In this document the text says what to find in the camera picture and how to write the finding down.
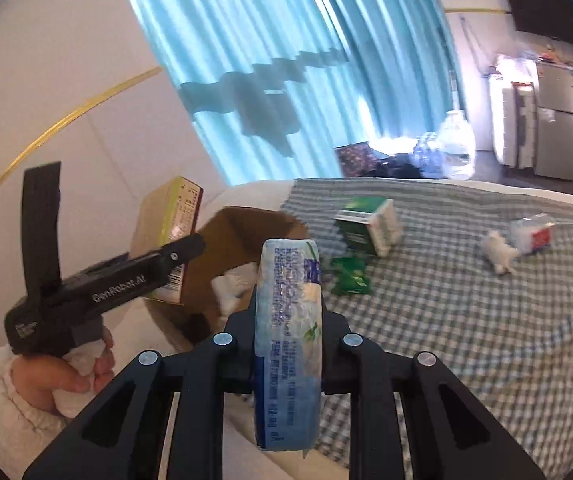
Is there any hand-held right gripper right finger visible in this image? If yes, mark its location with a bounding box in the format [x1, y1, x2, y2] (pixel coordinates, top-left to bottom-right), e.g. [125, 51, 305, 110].
[319, 310, 547, 480]

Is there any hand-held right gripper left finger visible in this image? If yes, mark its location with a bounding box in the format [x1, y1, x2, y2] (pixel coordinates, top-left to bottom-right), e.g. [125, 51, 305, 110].
[21, 310, 260, 480]

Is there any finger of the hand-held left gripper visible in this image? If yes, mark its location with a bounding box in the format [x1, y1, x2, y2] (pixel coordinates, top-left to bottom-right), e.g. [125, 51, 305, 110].
[127, 234, 206, 286]

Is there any beige medicine box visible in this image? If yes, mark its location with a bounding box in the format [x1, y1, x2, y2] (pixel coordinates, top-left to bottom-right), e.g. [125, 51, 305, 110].
[130, 176, 204, 306]

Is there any blue white tissue packet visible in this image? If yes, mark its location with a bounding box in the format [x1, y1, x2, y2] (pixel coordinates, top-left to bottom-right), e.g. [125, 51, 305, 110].
[252, 238, 324, 453]

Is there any brown cardboard box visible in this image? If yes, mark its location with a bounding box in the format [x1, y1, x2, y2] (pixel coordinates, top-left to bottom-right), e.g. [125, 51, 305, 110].
[146, 206, 309, 356]

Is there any person's left hand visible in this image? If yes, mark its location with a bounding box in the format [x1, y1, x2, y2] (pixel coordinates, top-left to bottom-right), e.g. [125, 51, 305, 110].
[10, 326, 116, 419]

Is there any white plastic bag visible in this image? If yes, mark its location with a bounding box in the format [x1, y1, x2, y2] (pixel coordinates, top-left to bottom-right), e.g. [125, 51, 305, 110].
[211, 260, 258, 317]

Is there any green snack packet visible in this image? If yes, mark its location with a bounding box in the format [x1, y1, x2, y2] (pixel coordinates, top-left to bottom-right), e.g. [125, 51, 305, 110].
[333, 272, 371, 297]
[330, 255, 368, 277]

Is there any green medicine box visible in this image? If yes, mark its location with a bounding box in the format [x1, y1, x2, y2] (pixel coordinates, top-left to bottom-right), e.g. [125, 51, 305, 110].
[333, 196, 404, 258]

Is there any checkered bed sheet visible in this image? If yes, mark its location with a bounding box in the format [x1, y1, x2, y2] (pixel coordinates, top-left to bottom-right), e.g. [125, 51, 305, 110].
[279, 177, 573, 480]

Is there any white plush toy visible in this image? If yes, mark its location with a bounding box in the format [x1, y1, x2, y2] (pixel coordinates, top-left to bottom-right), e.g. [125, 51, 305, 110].
[483, 230, 522, 276]

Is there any red white tissue packet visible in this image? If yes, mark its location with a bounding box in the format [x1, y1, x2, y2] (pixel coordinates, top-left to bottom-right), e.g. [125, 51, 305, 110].
[509, 212, 557, 256]

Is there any large clear water bottle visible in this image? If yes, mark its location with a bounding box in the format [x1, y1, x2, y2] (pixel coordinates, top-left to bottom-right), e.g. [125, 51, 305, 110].
[439, 110, 477, 180]

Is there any blue curtain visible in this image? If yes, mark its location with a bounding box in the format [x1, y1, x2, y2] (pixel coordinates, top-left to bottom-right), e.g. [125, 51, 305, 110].
[114, 0, 467, 188]

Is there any white cabinet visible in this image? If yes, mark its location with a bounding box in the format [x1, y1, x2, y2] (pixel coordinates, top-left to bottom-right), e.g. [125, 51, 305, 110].
[489, 55, 537, 168]

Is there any silver refrigerator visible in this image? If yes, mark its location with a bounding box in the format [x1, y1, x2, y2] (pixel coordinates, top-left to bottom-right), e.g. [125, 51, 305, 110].
[533, 60, 573, 181]

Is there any black television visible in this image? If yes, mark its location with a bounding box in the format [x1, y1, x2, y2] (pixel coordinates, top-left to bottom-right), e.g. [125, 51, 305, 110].
[499, 0, 573, 51]

